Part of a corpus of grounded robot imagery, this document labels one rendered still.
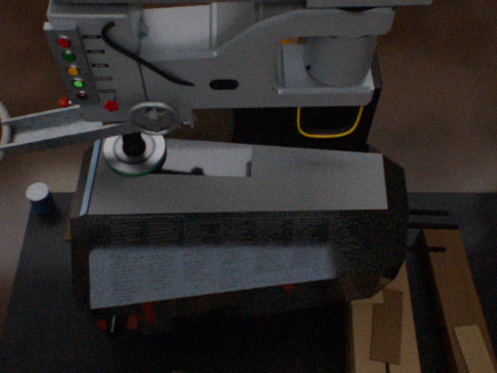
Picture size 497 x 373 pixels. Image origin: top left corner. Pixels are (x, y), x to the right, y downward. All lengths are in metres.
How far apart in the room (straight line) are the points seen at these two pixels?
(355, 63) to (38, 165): 1.99
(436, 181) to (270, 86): 1.63
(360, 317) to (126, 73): 1.37
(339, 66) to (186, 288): 0.91
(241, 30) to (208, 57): 0.12
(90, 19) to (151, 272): 0.90
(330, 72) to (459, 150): 1.70
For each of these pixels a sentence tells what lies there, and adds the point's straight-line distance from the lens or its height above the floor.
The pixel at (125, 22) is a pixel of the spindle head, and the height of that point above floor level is 1.52.
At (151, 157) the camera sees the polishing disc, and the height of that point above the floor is 0.85.
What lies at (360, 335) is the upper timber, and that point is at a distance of 2.52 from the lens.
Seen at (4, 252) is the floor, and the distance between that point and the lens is 3.09.
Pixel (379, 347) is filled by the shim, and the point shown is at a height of 0.26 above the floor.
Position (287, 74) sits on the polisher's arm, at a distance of 1.84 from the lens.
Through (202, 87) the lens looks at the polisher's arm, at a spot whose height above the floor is 1.27.
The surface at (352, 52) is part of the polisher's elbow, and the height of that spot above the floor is 1.39.
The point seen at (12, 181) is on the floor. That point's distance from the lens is 3.29.
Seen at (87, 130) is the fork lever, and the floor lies 1.02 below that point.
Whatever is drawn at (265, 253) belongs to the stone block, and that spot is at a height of 0.72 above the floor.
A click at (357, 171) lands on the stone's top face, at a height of 0.82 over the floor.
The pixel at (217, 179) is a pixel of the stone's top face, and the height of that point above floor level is 0.82.
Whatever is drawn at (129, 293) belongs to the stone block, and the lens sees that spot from 2.16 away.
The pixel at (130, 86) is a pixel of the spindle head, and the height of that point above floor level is 1.29.
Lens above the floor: 2.59
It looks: 58 degrees down
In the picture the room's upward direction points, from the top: straight up
